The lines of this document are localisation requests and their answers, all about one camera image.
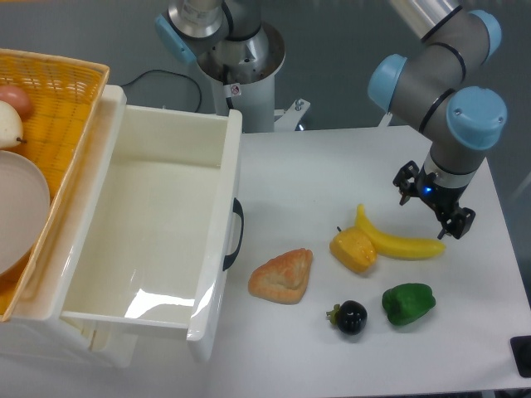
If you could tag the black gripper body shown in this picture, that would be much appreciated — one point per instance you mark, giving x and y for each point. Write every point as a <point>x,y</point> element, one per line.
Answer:
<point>442,191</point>

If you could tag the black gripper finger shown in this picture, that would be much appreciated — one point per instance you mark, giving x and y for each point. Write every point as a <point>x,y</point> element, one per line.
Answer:
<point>406,182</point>
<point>455,223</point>

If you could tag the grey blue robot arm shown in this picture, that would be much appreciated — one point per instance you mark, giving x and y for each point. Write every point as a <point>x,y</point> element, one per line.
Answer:
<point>427,92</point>

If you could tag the yellow toy banana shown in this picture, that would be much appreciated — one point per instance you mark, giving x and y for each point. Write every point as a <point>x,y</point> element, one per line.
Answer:
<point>395,246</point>

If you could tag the yellow toy starfruit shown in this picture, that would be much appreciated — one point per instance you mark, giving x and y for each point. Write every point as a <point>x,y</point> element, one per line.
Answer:
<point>353,249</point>

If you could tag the green toy bell pepper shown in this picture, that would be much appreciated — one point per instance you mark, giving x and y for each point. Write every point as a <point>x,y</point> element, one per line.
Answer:
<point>405,303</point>

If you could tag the black object at edge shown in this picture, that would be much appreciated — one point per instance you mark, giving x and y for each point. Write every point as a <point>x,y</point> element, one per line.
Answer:
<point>521,348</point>

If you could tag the dark purple toy mangosteen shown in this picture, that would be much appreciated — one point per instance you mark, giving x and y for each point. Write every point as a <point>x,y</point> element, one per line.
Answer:
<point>349,317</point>

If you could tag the toy triangular bread pastry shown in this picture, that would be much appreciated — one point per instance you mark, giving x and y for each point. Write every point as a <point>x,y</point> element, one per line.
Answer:
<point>283,279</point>

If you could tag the white open plastic drawer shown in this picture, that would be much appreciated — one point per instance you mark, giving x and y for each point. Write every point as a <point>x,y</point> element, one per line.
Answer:
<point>153,259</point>

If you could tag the orange woven basket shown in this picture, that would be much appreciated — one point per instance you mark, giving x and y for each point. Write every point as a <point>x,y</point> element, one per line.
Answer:
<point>65,94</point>

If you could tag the pink plastic plate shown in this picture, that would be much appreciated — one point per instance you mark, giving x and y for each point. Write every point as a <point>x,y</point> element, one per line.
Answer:
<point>25,203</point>

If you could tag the red toy apple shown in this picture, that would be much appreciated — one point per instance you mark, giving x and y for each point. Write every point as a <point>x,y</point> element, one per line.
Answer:
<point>18,99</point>

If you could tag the white toy pear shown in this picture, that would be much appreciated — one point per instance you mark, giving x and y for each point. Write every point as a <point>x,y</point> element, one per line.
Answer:
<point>11,128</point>

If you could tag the white drawer cabinet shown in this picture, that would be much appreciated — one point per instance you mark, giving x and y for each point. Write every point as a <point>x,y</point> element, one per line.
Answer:
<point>37,326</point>

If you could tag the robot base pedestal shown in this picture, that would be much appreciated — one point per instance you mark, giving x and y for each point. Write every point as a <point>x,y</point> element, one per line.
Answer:
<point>238,53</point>

